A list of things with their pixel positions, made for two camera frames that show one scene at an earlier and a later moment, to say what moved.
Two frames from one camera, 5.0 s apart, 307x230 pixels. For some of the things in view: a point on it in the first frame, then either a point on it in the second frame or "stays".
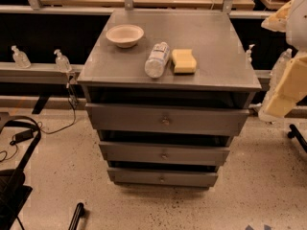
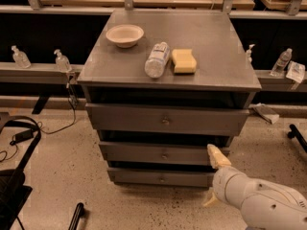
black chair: [13, 191] stays
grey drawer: [164, 153] stays
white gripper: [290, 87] -> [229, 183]
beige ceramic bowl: [125, 35] stays
